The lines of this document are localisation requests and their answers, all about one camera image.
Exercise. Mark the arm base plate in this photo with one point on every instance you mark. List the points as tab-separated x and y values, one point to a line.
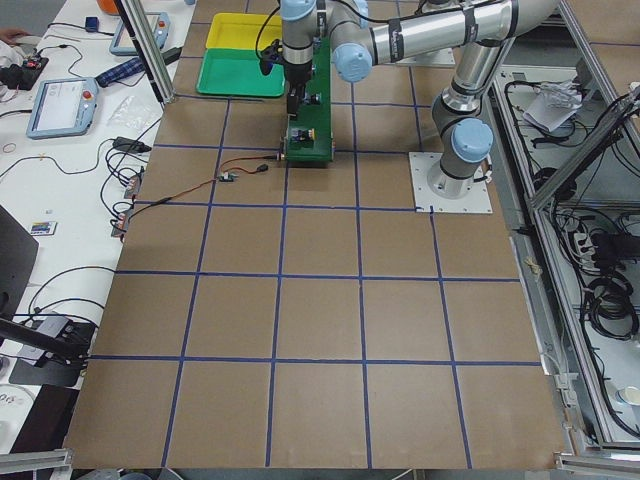
435	192

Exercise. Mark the green conveyor belt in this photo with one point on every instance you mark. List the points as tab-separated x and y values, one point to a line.
317	117

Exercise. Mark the small green circuit board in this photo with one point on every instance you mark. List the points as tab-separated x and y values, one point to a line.
227	177

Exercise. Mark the yellow push button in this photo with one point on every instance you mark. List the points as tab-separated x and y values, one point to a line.
303	135

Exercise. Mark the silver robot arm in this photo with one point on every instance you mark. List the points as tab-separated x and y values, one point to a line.
482	31

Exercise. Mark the aluminium frame post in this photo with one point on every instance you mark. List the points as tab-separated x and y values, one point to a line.
135	20

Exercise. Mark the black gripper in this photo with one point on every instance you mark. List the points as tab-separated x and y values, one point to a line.
298	74

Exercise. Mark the yellow plastic tray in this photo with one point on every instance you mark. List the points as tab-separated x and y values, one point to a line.
240	30

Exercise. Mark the green push button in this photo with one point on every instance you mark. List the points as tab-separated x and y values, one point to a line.
313	99

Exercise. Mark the black power adapter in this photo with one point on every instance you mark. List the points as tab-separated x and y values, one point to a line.
127	145

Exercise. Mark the green plastic tray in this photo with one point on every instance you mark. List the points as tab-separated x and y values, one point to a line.
236	72

